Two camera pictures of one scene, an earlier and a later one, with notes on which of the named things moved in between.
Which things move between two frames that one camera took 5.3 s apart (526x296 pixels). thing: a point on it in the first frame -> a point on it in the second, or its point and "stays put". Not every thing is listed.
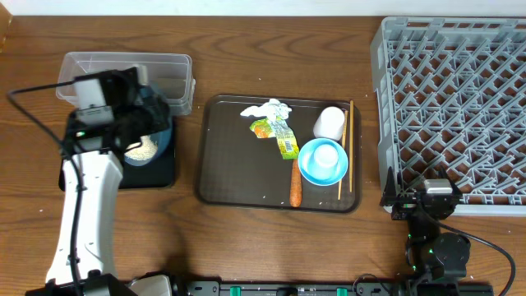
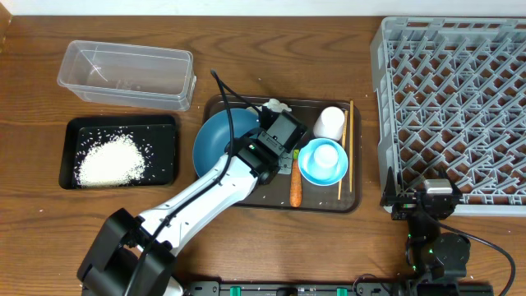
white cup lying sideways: x=329 y=123 stays put
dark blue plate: x=154 y=147 -> x=213 y=138
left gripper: x=159 y=112 -> x=253 y=140
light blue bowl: x=323 y=161 stays put
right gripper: x=403 y=207 stays put
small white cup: x=325 y=155 stays put
